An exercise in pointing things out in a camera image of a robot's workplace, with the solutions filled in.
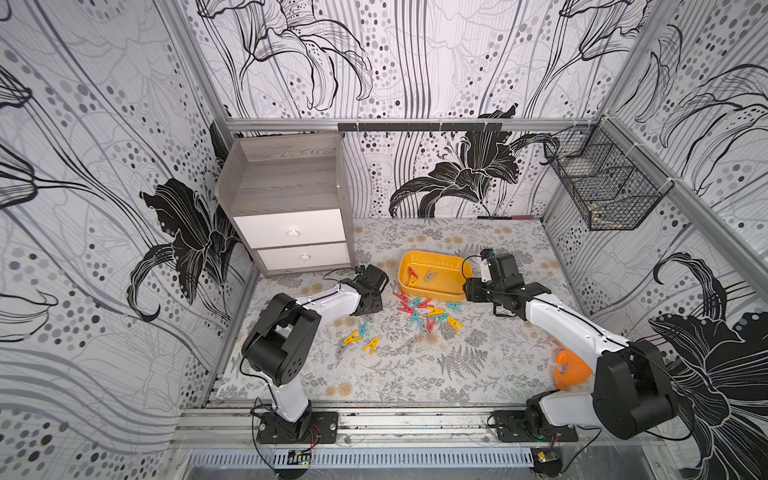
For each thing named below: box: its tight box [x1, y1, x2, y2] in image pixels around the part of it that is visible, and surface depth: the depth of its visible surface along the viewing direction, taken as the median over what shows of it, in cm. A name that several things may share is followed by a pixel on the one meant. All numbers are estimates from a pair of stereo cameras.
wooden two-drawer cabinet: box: [215, 132, 355, 278], surface depth 90 cm
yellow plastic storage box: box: [398, 250, 472, 303], surface depth 103 cm
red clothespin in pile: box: [393, 290, 434, 313], surface depth 97 cm
